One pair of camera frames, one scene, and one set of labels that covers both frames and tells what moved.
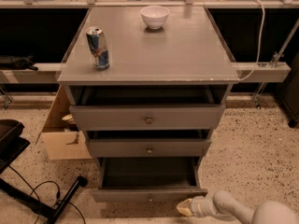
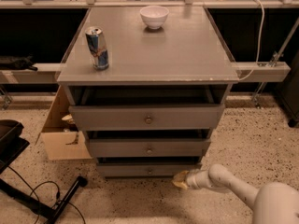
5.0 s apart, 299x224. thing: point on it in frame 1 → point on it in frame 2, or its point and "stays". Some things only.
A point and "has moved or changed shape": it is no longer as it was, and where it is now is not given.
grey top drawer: x=148 y=117 stays
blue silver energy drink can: x=98 y=48 stays
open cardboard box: x=64 y=141 stays
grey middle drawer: x=148 y=147 stays
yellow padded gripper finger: x=184 y=207 → x=179 y=179
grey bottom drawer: x=148 y=179 has moved or changed shape
